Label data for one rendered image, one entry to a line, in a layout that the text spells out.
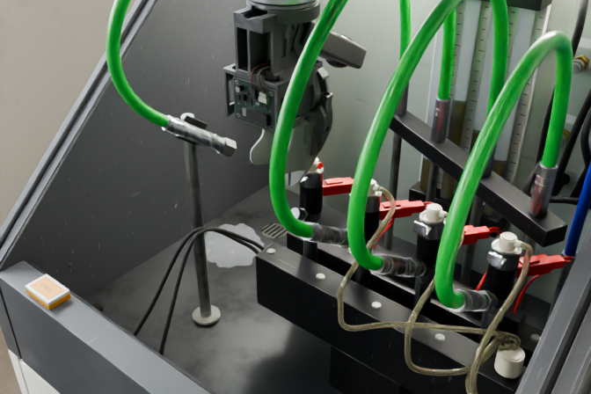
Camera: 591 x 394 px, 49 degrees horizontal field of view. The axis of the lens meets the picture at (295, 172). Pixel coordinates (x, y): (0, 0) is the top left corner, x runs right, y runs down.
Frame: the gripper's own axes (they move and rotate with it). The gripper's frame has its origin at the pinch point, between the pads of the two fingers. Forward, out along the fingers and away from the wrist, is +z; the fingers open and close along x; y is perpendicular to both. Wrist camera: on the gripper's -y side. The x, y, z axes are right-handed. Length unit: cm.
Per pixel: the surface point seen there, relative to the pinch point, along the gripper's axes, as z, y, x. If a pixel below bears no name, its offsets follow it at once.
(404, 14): -13.3, -21.6, 0.0
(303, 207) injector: 5.7, -1.6, 0.0
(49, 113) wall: 62, -60, -162
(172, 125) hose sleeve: -4.7, 6.9, -12.4
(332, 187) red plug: 3.3, -4.4, 2.2
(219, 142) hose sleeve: -1.1, 1.8, -10.2
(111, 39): -15.5, 11.7, -14.8
